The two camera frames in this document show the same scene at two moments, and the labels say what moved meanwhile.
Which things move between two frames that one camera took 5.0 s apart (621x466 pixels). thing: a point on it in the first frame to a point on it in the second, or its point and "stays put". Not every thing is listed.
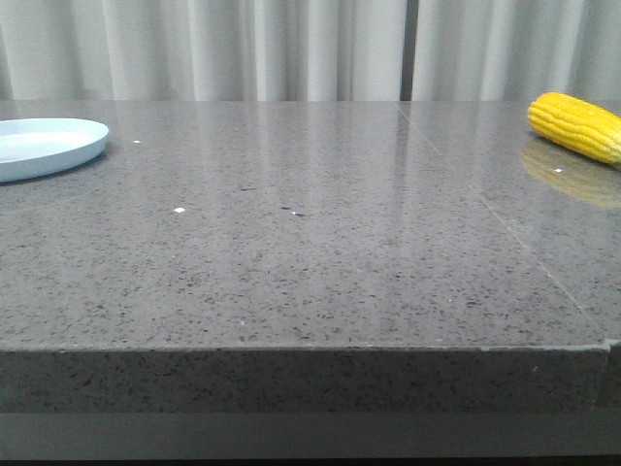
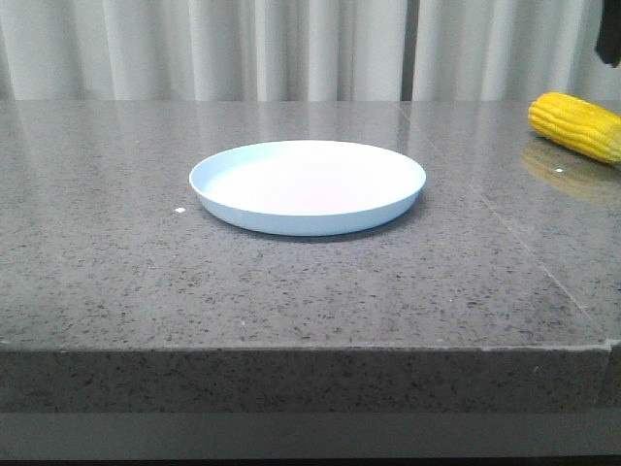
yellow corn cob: [577, 123] stays put
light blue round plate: [39, 146] to [307, 187]
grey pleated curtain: [126, 50] stays put
